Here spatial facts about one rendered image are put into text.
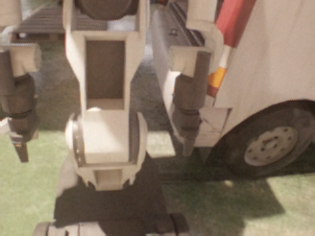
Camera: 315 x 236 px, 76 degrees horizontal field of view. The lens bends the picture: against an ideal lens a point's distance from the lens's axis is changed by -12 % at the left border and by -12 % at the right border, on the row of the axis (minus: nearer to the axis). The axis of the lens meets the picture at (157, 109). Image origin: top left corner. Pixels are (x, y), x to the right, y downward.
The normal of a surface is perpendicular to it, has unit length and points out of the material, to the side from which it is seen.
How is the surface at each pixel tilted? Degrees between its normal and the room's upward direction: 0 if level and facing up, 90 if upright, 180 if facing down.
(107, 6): 90
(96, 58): 80
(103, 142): 66
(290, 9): 90
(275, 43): 90
